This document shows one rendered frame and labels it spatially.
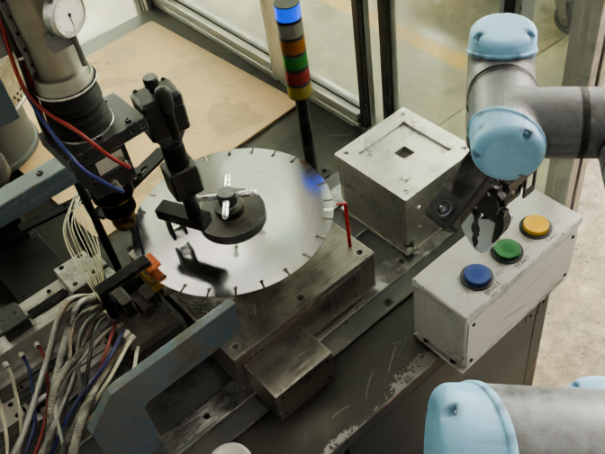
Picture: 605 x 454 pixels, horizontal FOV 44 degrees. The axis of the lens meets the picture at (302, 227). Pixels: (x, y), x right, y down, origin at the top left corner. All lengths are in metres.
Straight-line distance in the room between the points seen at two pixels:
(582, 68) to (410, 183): 0.34
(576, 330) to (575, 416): 1.70
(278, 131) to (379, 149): 0.37
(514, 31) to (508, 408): 0.47
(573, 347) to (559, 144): 1.44
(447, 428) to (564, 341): 1.69
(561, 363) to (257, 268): 1.22
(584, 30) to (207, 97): 0.97
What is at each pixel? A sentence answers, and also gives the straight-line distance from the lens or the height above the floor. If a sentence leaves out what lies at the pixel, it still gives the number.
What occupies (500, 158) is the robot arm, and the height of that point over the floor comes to 1.27.
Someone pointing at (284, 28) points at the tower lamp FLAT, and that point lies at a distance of 1.30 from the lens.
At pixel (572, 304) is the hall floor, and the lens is 2.29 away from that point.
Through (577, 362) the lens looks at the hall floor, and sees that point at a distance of 2.18.
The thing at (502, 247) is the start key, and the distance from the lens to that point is 1.19.
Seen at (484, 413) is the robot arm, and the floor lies 1.33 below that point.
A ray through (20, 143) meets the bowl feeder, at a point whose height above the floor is 0.80.
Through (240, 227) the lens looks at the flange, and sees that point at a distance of 1.17.
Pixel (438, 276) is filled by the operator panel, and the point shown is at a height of 0.90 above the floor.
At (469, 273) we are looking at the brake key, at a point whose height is 0.91.
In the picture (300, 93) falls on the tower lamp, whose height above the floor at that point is 0.99.
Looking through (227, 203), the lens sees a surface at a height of 1.00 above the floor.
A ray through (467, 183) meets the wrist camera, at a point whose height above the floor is 1.13.
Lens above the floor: 1.80
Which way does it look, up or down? 46 degrees down
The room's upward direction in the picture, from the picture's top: 10 degrees counter-clockwise
